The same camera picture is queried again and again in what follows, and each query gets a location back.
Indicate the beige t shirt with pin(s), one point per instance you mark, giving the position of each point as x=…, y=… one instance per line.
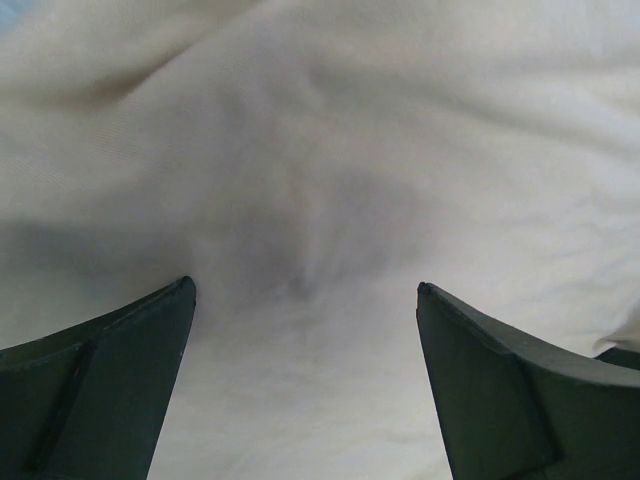
x=308, y=164

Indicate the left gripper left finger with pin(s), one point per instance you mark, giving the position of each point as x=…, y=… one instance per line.
x=89, y=401

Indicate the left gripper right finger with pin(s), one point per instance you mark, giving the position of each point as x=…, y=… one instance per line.
x=512, y=406

